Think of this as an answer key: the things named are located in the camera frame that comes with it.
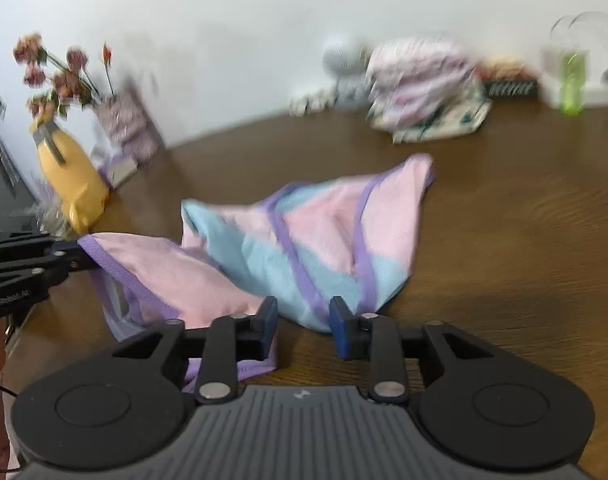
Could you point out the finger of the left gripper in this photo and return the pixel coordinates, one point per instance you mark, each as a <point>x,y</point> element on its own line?
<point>72,256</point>

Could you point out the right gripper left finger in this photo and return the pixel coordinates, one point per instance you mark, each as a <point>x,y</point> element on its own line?
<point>229,340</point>

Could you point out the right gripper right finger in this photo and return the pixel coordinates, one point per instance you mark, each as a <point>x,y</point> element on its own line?
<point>375,339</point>

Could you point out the pink blue purple garment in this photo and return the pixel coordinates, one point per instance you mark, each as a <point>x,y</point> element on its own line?
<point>353,237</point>

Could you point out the folded floral clothes pile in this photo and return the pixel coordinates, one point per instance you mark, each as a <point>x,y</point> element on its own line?
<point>425,88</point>

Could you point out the glass jar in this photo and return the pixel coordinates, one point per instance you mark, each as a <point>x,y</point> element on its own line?
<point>51,219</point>

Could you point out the yellow thermos jug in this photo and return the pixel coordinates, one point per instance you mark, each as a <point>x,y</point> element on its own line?
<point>69,171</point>

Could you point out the purple tissue box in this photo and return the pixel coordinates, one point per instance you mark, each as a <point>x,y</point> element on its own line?
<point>114,169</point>

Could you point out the purple knitted vase cover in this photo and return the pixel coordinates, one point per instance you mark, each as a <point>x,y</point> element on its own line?
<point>128,126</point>

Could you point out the dried rose bouquet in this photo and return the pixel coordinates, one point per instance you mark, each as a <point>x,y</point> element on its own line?
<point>61,83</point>

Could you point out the white astronaut figurine speaker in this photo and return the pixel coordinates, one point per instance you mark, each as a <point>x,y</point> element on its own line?
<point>346,59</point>

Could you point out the green bottle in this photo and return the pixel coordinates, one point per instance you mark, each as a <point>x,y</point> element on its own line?
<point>572,81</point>

